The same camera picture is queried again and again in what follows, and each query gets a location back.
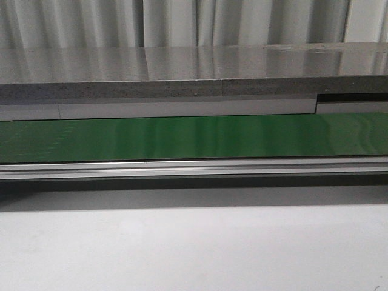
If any green conveyor belt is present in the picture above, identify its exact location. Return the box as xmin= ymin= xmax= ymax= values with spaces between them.
xmin=1 ymin=113 xmax=387 ymax=164

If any grey stone counter ledge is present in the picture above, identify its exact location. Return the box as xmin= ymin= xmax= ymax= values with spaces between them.
xmin=1 ymin=42 xmax=387 ymax=121

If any white pleated curtain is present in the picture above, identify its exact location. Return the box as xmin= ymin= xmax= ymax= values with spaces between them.
xmin=1 ymin=1 xmax=387 ymax=48

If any aluminium conveyor frame rail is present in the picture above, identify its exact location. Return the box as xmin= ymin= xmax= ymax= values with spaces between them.
xmin=1 ymin=156 xmax=387 ymax=181

